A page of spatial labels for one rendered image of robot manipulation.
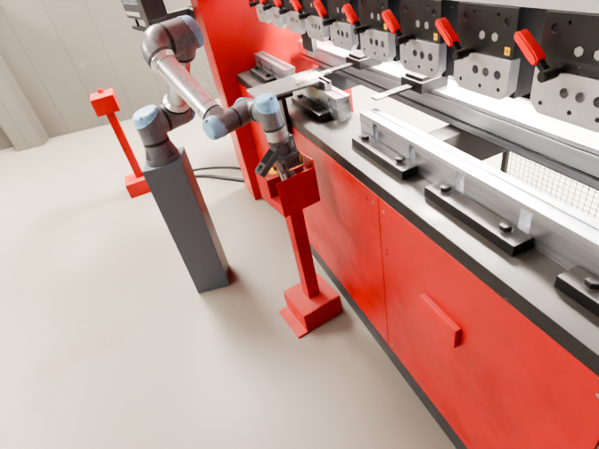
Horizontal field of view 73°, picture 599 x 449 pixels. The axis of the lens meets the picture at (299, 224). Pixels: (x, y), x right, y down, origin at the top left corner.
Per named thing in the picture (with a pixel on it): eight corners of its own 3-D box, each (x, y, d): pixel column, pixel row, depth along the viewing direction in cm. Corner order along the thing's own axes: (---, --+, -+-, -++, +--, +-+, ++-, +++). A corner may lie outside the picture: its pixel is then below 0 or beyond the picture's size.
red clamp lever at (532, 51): (515, 29, 65) (547, 78, 63) (535, 23, 66) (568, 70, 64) (508, 37, 67) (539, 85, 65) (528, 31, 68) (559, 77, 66)
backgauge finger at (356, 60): (315, 74, 176) (314, 62, 173) (367, 58, 181) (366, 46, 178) (328, 80, 166) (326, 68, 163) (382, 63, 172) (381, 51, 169)
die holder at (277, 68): (257, 69, 239) (253, 53, 234) (266, 67, 241) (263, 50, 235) (287, 89, 201) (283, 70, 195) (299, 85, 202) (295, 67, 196)
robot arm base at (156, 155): (144, 169, 179) (135, 150, 173) (149, 155, 191) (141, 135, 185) (178, 161, 179) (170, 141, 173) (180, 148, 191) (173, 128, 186)
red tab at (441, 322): (419, 311, 119) (419, 295, 115) (424, 308, 120) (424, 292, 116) (454, 348, 107) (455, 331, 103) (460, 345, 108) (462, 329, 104)
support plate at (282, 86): (247, 92, 172) (246, 89, 171) (302, 74, 178) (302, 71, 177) (259, 102, 158) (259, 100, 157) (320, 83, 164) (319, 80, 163)
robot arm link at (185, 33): (153, 119, 185) (151, 15, 138) (180, 107, 192) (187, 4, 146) (169, 137, 183) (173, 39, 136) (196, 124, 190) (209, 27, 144)
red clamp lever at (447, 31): (435, 18, 81) (459, 56, 79) (452, 12, 82) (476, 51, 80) (430, 24, 82) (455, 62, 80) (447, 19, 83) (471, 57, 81)
